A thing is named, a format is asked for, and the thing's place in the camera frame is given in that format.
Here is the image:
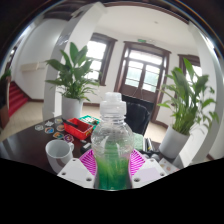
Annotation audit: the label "dark framed window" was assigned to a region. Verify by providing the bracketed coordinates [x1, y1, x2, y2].
[177, 54, 203, 81]
[84, 32, 118, 86]

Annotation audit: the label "green box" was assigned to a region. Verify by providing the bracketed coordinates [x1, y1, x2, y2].
[79, 114, 101, 128]

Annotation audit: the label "white mug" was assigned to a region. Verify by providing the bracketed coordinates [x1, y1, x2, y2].
[44, 139, 75, 174]

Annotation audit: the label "white wall radiator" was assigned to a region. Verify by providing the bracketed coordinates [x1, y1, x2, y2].
[20, 61, 46, 73]

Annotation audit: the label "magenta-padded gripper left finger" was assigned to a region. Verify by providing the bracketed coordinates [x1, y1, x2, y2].
[57, 148, 98, 189]

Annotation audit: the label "red carpeted stairs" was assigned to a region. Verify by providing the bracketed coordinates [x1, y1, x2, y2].
[7, 81, 30, 118]

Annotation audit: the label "dark wooden double door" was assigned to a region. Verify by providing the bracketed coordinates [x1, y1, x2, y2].
[114, 41, 172, 104]

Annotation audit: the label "small leafy plant white pot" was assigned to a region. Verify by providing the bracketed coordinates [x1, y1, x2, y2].
[44, 42, 101, 121]

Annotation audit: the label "large leafy plant white pot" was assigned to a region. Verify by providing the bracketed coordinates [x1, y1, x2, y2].
[157, 58, 220, 159]

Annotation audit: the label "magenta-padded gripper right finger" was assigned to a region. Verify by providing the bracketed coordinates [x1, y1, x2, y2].
[129, 148, 167, 189]

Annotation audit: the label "clear bottle with green drink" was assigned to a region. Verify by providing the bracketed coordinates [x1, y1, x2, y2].
[90, 92, 136, 191]

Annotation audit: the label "red plastic box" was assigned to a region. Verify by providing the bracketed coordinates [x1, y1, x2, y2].
[63, 117, 94, 140]

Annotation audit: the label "black chair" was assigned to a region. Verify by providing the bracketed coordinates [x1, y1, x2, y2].
[120, 94, 155, 136]

